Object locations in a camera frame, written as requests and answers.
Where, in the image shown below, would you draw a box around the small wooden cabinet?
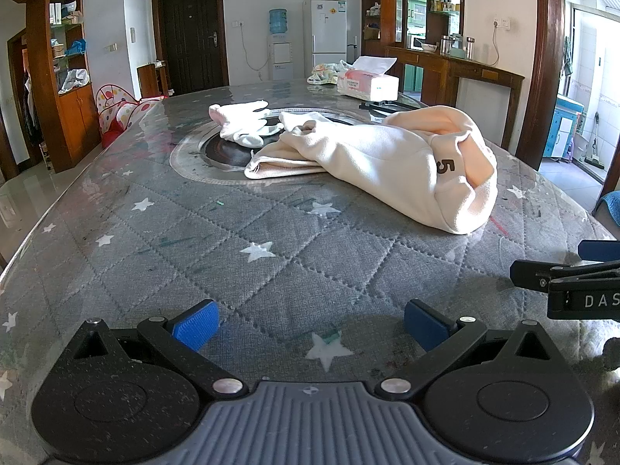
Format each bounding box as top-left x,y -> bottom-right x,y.
137,60 -> 170,99

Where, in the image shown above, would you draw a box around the white glove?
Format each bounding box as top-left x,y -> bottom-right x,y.
208,100 -> 270,131

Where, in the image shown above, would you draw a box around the hanging dark clothes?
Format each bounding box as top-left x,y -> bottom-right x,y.
22,72 -> 45,147

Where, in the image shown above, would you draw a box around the dark brown entrance door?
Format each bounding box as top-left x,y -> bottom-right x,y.
151,0 -> 230,98

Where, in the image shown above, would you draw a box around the wooden shelf cabinet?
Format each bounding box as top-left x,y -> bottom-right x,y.
24,0 -> 102,174

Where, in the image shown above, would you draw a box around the tissue pack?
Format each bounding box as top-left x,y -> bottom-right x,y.
336,55 -> 400,98

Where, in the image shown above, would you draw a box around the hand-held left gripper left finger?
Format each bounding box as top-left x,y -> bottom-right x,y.
72,299 -> 244,396

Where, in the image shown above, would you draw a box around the wooden doorway frame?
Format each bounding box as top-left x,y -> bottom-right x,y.
516,0 -> 566,171

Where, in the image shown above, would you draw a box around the round black inset cooktop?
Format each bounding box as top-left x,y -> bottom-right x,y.
169,107 -> 369,185

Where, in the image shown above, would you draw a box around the mop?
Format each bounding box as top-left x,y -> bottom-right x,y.
584,112 -> 606,170

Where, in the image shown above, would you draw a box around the polka dot play tent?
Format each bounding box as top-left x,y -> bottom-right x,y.
95,84 -> 168,148

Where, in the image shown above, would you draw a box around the wooden sideboard table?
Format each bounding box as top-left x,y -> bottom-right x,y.
385,46 -> 526,151

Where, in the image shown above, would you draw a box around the wall socket with cable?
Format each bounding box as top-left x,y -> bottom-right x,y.
491,18 -> 512,66

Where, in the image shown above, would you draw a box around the small crumpled white cloth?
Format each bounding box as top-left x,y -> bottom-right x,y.
219,121 -> 286,148

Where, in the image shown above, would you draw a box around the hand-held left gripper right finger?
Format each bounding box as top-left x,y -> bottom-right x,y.
375,299 -> 553,400

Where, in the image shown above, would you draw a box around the grey star quilted table cover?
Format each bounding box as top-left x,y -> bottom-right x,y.
0,82 -> 620,465

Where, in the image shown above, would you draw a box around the white refrigerator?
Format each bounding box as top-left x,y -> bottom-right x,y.
303,0 -> 348,81

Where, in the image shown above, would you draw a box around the cream sweatshirt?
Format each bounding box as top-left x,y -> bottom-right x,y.
243,105 -> 499,236

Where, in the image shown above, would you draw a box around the blue storage cabinet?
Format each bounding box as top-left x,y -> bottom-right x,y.
542,96 -> 584,158

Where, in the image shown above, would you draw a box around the patterned small cloth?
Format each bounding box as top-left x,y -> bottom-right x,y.
307,60 -> 359,85

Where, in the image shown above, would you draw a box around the white water dispenser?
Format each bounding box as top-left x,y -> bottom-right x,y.
268,34 -> 295,81

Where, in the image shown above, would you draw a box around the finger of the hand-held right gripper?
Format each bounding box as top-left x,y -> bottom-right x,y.
578,239 -> 620,263
511,259 -> 620,293

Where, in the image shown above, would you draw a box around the blue chair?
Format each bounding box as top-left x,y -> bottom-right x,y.
592,193 -> 620,227

